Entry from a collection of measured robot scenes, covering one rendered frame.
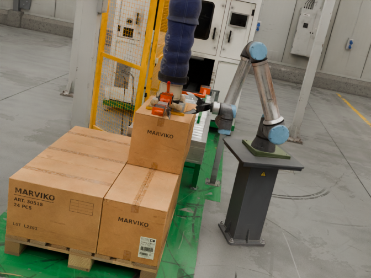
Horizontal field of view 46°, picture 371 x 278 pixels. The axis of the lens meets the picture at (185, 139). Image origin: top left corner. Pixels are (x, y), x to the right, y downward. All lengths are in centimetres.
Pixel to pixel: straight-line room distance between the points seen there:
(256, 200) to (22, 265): 174
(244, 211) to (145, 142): 96
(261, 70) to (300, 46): 931
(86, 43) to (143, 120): 165
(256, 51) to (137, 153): 111
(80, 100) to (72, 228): 208
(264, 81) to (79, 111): 230
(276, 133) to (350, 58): 984
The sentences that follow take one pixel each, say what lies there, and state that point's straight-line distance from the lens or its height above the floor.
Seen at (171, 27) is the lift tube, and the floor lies 155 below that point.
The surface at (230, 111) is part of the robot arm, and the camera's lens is 306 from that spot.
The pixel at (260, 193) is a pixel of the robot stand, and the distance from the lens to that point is 346.
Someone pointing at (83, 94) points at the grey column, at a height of 63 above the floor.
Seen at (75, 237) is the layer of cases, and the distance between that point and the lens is 291.
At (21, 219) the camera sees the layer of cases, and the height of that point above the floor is 28.
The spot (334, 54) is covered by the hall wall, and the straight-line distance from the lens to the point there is 1278.
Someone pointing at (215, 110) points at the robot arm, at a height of 107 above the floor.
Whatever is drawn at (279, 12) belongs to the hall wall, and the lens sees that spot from 1250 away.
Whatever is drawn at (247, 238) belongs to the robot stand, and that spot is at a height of 6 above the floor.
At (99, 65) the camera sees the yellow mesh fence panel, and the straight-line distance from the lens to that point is 510.
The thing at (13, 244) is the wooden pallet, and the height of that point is 8.
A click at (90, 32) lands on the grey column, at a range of 455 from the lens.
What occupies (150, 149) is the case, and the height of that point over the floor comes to 69.
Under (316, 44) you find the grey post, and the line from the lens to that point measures 656.
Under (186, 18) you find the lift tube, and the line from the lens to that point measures 317.
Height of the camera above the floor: 180
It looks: 18 degrees down
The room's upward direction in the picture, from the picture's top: 11 degrees clockwise
